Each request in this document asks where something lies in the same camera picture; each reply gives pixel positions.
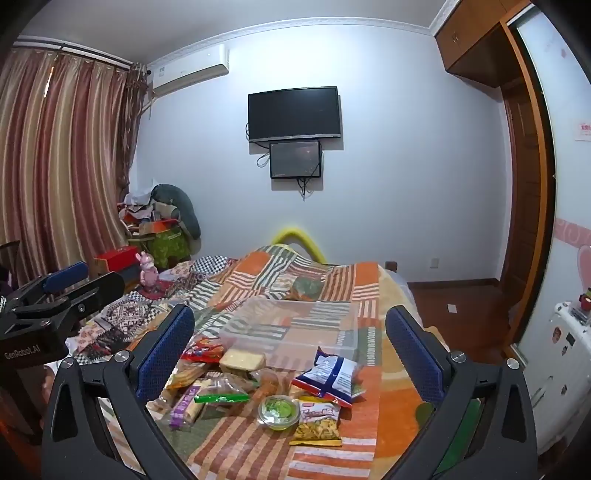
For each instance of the clear plastic container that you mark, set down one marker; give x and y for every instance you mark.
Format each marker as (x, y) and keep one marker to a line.
(295, 332)

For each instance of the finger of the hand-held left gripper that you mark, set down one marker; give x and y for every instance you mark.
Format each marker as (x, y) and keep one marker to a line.
(64, 277)
(92, 290)

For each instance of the white appliance with stickers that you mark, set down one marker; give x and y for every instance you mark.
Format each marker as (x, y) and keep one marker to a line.
(561, 383)

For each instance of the white air conditioner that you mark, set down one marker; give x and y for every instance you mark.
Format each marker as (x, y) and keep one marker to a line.
(189, 69)

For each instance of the wooden bed post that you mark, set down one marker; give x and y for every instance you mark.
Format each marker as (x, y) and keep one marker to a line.
(391, 266)

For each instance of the pale yellow cake pack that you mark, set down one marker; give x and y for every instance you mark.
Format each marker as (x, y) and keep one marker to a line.
(242, 359)

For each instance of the brown bread pack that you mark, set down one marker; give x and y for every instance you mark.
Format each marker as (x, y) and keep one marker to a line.
(264, 382)

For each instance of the green jelly cup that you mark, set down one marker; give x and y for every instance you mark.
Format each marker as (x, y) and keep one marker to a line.
(278, 411)

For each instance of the purple snack packet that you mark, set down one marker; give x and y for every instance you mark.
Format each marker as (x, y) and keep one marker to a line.
(184, 406)

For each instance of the pile of clutter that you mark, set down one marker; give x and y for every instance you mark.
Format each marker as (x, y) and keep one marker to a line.
(136, 207)

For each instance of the pink toy pig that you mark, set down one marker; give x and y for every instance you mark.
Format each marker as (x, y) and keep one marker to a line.
(148, 272)

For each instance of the black wall television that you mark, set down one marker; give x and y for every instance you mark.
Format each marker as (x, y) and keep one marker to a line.
(294, 113)

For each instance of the orange striped snack pack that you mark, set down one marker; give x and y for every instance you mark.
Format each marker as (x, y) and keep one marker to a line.
(187, 374)

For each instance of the green patterned box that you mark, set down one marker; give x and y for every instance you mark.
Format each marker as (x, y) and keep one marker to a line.
(164, 244)

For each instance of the red snack packet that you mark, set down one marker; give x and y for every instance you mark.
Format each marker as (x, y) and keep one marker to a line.
(203, 350)

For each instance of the green-sealed cookie bag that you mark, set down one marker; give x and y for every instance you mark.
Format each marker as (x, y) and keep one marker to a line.
(221, 390)

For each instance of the patchwork striped blanket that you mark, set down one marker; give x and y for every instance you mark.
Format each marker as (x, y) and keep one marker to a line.
(332, 281)

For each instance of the striped curtain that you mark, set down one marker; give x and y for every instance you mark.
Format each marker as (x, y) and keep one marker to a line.
(60, 161)

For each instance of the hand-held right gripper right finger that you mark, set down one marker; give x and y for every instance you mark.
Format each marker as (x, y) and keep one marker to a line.
(411, 350)

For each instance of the yellow chip packet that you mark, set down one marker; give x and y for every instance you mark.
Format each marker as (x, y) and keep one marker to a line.
(318, 422)

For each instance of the wooden door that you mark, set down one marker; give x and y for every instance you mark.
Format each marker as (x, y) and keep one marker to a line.
(526, 207)

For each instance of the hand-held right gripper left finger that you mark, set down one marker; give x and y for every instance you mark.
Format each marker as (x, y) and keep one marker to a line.
(161, 355)

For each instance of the small black monitor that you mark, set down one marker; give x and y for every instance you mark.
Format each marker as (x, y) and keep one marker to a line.
(295, 159)

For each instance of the blue white snack bag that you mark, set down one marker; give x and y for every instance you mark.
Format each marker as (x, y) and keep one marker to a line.
(330, 374)

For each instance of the wooden overhead cabinet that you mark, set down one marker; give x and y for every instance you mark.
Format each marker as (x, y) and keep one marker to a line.
(471, 41)

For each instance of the red box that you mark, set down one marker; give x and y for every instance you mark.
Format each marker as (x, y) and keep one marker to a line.
(117, 258)

